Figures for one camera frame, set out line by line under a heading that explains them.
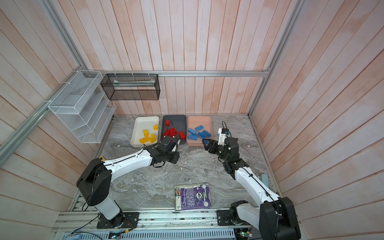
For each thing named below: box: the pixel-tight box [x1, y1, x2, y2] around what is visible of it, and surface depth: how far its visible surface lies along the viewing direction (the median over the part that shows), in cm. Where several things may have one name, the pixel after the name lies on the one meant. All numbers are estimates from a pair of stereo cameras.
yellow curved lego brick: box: [139, 135, 150, 144], surface depth 106 cm
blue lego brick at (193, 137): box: [188, 134, 198, 141], surface depth 106 cm
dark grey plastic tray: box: [160, 115, 187, 145], surface depth 113 cm
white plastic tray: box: [130, 116, 160, 148], surface depth 110 cm
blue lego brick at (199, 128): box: [194, 125, 205, 132], surface depth 113 cm
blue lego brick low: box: [197, 132, 207, 139], surface depth 106 cm
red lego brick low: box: [178, 131, 186, 140], surface depth 109 cm
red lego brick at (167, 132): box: [163, 128, 171, 137], surface depth 109 cm
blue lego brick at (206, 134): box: [202, 130, 212, 138], surface depth 109 cm
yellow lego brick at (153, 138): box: [149, 134, 157, 143], surface depth 105 cm
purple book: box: [174, 182, 212, 211], surface depth 80 cm
